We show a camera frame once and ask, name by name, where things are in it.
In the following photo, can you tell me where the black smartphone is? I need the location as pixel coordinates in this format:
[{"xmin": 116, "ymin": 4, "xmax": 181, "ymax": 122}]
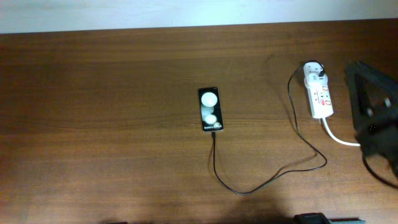
[{"xmin": 198, "ymin": 86, "xmax": 224, "ymax": 133}]

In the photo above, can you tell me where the white USB charger plug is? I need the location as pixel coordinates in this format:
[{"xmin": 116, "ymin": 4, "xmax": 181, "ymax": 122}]
[{"xmin": 303, "ymin": 61, "xmax": 328, "ymax": 88}]

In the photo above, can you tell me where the white power strip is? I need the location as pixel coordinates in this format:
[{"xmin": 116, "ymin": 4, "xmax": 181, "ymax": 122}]
[{"xmin": 306, "ymin": 83, "xmax": 333, "ymax": 119}]

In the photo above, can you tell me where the black charging cable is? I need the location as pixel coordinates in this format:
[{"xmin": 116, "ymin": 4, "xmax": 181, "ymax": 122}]
[{"xmin": 211, "ymin": 60, "xmax": 328, "ymax": 196}]

